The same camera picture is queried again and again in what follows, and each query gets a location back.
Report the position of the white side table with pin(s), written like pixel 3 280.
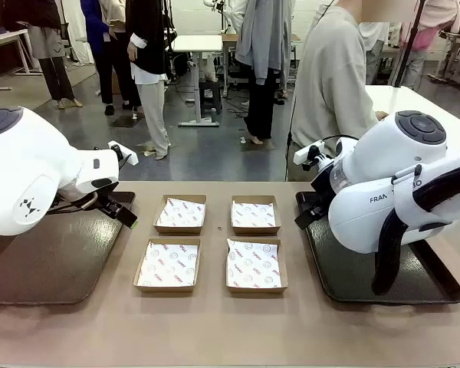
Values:
pixel 418 103

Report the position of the black stand pole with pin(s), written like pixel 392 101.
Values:
pixel 408 46

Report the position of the bystander in grey hoodie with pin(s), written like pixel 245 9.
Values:
pixel 262 57

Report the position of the bystander in pink top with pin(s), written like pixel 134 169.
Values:
pixel 425 38

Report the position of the brown plastic tray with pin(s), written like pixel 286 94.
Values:
pixel 57 260

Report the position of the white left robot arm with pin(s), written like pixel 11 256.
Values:
pixel 30 168

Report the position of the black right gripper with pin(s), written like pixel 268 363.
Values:
pixel 322 191

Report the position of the large black textured tray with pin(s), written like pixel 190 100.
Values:
pixel 352 276

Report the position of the bystander in blue coat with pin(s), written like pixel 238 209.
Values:
pixel 99 50

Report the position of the brown cardboard box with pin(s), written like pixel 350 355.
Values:
pixel 180 230
pixel 256 230
pixel 257 290
pixel 165 288

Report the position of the person in beige sweater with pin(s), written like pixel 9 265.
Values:
pixel 326 88

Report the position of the black step stool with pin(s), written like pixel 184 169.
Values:
pixel 211 97

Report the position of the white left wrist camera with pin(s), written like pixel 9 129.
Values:
pixel 124 153

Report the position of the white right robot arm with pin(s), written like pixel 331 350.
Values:
pixel 383 180

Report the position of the white standing desk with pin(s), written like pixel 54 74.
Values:
pixel 197 44

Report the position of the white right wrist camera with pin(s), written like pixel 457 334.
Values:
pixel 308 153

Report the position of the figure in white clothes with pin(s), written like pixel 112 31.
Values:
pixel 373 46

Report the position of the person's right forearm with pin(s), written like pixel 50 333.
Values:
pixel 358 115

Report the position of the bystander in grey skirt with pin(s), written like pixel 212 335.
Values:
pixel 51 50

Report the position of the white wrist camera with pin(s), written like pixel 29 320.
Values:
pixel 308 153
pixel 124 153

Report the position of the person's right hand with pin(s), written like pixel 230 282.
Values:
pixel 382 115

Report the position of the white workbench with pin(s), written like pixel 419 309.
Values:
pixel 4 38

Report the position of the bystander in black jacket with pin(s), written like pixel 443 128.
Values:
pixel 149 57

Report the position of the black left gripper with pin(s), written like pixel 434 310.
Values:
pixel 105 197

